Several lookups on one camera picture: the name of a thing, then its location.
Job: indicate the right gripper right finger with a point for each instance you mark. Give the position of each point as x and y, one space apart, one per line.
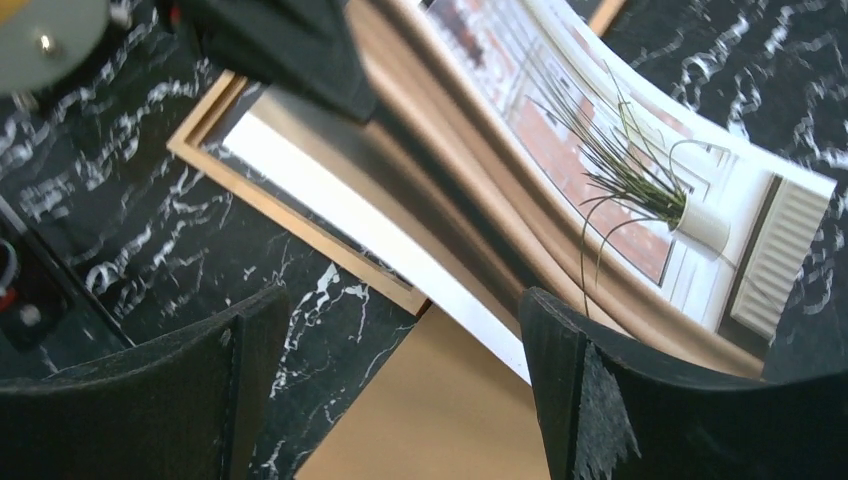
611 407

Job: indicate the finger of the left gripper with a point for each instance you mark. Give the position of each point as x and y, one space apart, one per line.
305 47

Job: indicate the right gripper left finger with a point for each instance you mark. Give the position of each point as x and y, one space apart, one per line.
186 405

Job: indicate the brown cardboard backing board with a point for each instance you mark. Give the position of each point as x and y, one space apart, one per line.
441 407

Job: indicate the printed photo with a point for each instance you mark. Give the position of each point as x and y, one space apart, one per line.
512 148

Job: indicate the white cylinder with coloured lid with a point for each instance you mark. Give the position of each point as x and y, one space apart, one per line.
44 42

